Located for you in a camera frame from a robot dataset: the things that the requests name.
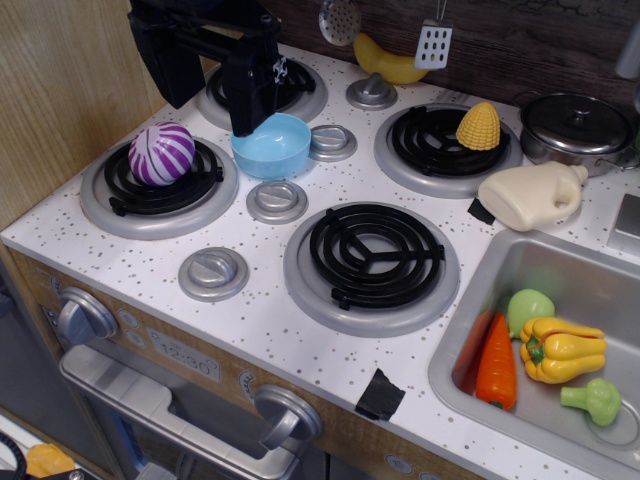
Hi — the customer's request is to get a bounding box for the silver oven dial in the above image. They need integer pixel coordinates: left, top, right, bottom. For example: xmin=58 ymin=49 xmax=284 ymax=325
xmin=254 ymin=384 xmax=323 ymax=450
xmin=56 ymin=287 xmax=119 ymax=345

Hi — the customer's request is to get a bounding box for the purple white striped ball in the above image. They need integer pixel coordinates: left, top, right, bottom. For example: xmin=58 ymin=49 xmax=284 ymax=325
xmin=128 ymin=122 xmax=195 ymax=187

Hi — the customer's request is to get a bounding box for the black tape front edge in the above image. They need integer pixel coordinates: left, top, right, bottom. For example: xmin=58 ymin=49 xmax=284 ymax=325
xmin=355 ymin=368 xmax=406 ymax=421

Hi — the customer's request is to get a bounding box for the light green toy pear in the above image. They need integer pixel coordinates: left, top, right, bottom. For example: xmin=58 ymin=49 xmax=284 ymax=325
xmin=507 ymin=289 xmax=556 ymax=339

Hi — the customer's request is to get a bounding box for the steel sink basin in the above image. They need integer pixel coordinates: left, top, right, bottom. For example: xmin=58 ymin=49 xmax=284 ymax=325
xmin=428 ymin=231 xmax=639 ymax=479

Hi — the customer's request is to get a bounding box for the hanging perforated steel skimmer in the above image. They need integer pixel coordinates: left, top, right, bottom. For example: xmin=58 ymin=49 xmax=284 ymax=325
xmin=318 ymin=0 xmax=361 ymax=47

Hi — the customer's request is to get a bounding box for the silver oven door handle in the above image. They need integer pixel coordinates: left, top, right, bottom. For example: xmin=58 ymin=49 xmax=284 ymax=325
xmin=60 ymin=346 xmax=299 ymax=479

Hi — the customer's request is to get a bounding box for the front left black burner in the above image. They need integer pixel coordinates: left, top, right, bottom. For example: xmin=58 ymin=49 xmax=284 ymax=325
xmin=80 ymin=139 xmax=239 ymax=240

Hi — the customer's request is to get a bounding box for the green toy broccoli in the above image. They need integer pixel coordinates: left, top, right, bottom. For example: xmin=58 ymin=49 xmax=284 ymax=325
xmin=560 ymin=378 xmax=622 ymax=427

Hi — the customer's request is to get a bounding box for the back grey stovetop knob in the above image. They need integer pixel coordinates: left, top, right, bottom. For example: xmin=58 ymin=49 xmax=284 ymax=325
xmin=345 ymin=72 xmax=398 ymax=111

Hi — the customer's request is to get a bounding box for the front grey stovetop knob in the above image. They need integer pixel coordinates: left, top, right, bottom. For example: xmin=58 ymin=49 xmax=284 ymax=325
xmin=178 ymin=247 xmax=250 ymax=303

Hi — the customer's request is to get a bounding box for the right silver oven dial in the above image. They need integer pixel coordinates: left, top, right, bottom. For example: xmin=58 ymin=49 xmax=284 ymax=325
xmin=254 ymin=384 xmax=323 ymax=450

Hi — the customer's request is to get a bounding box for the front right black burner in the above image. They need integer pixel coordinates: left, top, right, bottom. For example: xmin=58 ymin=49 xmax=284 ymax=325
xmin=283 ymin=202 xmax=460 ymax=338

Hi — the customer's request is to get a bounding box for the cream toy jug bottle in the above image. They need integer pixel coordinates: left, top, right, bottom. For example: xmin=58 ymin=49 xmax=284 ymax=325
xmin=478 ymin=162 xmax=589 ymax=232

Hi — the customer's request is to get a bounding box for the grey knob beside bowl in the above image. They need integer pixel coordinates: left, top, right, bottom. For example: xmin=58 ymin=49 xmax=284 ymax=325
xmin=310 ymin=125 xmax=358 ymax=162

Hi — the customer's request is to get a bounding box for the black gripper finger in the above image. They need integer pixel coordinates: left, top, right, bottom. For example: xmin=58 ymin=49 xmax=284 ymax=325
xmin=223 ymin=52 xmax=287 ymax=137

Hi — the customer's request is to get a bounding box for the yellow toy bell pepper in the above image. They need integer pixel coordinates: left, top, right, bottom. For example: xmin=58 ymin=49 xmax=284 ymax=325
xmin=520 ymin=317 xmax=607 ymax=384

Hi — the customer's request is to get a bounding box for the orange toy carrot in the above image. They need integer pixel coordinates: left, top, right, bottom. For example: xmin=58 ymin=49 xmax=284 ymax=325
xmin=475 ymin=312 xmax=517 ymax=410

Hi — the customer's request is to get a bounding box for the yellow toy banana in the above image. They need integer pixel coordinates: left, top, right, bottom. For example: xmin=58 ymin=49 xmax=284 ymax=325
xmin=353 ymin=33 xmax=429 ymax=85

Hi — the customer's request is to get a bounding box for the black burner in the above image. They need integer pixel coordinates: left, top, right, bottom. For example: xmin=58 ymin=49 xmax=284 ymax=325
xmin=283 ymin=202 xmax=460 ymax=338
xmin=196 ymin=59 xmax=328 ymax=131
xmin=80 ymin=139 xmax=239 ymax=240
xmin=373 ymin=104 xmax=523 ymax=199

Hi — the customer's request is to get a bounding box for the orange object bottom left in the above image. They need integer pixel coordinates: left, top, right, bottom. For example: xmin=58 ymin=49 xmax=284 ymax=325
xmin=26 ymin=444 xmax=76 ymax=479

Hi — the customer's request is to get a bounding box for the left silver oven dial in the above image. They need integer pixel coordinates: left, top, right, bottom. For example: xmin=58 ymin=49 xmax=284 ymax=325
xmin=56 ymin=287 xmax=119 ymax=345

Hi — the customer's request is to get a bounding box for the hanging slotted steel spatula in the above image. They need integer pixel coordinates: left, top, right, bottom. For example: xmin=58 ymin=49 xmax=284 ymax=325
xmin=414 ymin=0 xmax=453 ymax=71

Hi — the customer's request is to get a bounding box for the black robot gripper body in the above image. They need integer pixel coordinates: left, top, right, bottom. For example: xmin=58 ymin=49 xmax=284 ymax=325
xmin=128 ymin=1 xmax=280 ymax=108

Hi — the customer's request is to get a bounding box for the light blue plastic bowl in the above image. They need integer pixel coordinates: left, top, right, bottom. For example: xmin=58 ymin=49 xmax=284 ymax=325
xmin=230 ymin=113 xmax=311 ymax=180

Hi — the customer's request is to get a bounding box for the back left black burner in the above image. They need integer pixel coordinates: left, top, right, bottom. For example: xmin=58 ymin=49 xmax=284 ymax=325
xmin=196 ymin=59 xmax=328 ymax=131

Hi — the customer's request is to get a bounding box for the black tape under jug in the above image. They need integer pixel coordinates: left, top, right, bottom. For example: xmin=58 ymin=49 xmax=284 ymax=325
xmin=467 ymin=198 xmax=495 ymax=226

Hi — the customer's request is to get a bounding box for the middle grey stovetop knob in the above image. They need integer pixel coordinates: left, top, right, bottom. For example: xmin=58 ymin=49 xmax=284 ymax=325
xmin=246 ymin=180 xmax=308 ymax=225

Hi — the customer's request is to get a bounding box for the grey stovetop knob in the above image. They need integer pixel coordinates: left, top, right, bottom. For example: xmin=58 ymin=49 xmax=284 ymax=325
xmin=246 ymin=180 xmax=308 ymax=225
xmin=345 ymin=72 xmax=398 ymax=111
xmin=178 ymin=247 xmax=250 ymax=303

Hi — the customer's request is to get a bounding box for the steel pot with lid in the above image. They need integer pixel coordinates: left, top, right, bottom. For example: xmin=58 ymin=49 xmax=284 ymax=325
xmin=519 ymin=92 xmax=639 ymax=177

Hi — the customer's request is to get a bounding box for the yellow toy corn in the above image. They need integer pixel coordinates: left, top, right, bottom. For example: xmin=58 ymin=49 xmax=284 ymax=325
xmin=456 ymin=102 xmax=501 ymax=151

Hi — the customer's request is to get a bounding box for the oven clock display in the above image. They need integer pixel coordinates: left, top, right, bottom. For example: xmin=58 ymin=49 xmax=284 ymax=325
xmin=146 ymin=328 xmax=222 ymax=383

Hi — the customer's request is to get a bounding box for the back right black burner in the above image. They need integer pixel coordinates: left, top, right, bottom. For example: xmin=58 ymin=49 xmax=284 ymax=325
xmin=373 ymin=104 xmax=523 ymax=199

